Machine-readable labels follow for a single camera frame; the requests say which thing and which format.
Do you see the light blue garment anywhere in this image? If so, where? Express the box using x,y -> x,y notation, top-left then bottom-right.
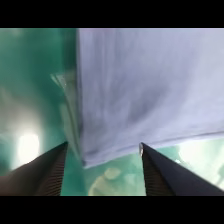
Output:
76,27 -> 224,169

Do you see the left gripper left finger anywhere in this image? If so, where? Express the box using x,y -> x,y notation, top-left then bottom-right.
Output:
0,141 -> 69,197

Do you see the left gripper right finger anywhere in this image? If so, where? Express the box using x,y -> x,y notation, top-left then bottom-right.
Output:
138,142 -> 224,197

